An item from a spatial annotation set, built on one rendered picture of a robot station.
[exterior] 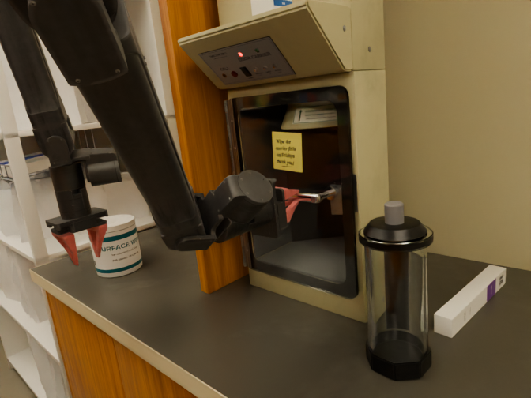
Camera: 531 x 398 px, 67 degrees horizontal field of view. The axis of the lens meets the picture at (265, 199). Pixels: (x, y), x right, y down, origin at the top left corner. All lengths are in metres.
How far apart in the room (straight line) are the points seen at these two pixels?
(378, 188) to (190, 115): 0.43
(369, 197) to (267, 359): 0.34
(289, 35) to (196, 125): 0.34
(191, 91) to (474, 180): 0.71
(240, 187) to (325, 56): 0.26
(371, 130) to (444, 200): 0.44
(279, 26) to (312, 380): 0.56
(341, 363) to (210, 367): 0.22
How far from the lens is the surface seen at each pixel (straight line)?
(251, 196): 0.55
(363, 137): 0.74
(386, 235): 0.60
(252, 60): 0.77
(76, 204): 0.86
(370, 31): 0.78
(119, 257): 1.20
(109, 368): 1.21
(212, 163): 0.95
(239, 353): 0.78
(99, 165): 0.85
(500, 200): 1.11
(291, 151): 0.79
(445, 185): 1.14
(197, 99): 0.93
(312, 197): 0.71
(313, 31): 0.66
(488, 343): 0.82
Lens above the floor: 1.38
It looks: 14 degrees down
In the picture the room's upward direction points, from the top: 6 degrees counter-clockwise
